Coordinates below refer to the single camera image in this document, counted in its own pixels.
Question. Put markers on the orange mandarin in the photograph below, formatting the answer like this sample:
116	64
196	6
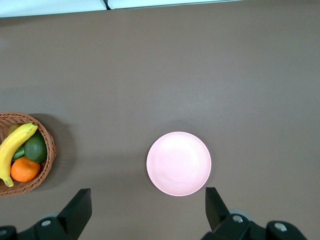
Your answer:
25	171

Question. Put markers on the dark green avocado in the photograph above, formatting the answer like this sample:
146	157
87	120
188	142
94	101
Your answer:
36	148

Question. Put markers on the yellow banana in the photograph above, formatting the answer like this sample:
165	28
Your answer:
12	145

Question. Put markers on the brown table cover sheet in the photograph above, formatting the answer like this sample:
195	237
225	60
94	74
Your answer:
150	75

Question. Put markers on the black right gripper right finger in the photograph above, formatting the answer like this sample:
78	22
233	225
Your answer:
220	220

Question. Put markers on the pink round plate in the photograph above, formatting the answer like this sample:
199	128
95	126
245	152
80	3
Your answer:
178	163

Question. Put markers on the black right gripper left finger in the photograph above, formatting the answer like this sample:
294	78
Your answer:
70	220

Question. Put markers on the brown wicker basket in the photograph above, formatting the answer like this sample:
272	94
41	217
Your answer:
48	155

